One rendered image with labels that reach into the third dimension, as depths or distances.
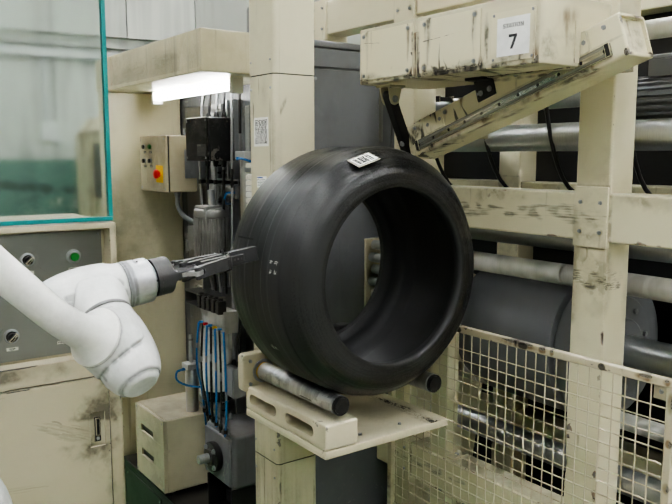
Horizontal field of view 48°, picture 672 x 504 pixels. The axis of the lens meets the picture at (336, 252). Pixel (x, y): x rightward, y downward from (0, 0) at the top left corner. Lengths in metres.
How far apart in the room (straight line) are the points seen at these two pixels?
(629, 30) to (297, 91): 0.80
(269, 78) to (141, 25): 9.30
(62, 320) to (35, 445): 0.98
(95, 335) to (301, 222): 0.50
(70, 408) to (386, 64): 1.25
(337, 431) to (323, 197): 0.52
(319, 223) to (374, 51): 0.64
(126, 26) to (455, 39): 9.56
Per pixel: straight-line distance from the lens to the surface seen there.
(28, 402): 2.16
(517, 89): 1.84
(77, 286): 1.41
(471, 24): 1.77
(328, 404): 1.68
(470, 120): 1.93
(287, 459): 2.11
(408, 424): 1.86
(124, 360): 1.30
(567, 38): 1.71
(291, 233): 1.55
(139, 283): 1.45
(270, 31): 1.96
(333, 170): 1.60
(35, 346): 2.18
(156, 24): 11.29
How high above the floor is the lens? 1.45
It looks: 7 degrees down
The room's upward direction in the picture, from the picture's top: straight up
